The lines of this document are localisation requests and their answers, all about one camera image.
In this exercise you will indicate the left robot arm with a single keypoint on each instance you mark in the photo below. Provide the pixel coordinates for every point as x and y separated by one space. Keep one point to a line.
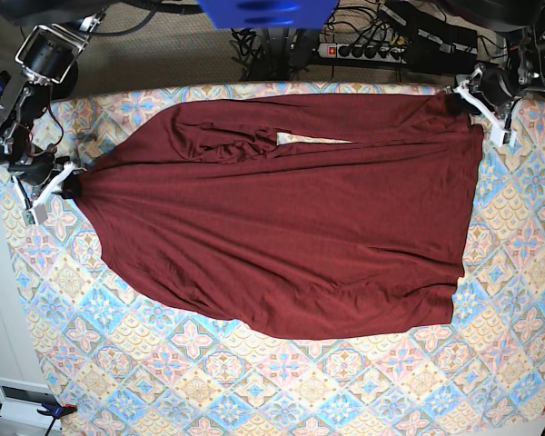
522 26

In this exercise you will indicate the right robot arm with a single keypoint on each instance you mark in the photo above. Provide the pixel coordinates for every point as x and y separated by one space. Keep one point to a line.
46 63

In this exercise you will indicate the white wall vent panel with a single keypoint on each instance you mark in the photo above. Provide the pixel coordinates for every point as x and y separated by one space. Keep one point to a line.
21 401

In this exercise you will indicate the left table clamp lower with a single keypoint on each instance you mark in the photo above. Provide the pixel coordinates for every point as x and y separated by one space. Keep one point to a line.
50 411

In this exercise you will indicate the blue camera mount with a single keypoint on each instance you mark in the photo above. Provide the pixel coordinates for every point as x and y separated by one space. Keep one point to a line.
304 14

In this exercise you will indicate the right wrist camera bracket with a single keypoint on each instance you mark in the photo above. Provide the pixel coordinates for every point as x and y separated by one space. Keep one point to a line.
36 198

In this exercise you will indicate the maroon t-shirt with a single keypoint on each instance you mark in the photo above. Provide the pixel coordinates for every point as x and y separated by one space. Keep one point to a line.
306 216

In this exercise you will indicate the patterned tablecloth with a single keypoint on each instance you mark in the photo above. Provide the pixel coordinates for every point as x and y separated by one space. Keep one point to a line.
135 367

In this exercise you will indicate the black round stool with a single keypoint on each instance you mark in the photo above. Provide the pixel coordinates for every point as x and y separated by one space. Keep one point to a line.
65 88

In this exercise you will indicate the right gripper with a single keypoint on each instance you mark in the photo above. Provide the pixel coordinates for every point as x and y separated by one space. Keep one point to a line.
38 170

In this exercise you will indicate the white power strip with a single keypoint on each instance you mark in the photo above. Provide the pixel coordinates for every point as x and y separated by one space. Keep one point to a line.
366 53

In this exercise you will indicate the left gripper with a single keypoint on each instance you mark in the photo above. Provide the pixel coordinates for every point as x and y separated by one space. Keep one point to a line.
496 87

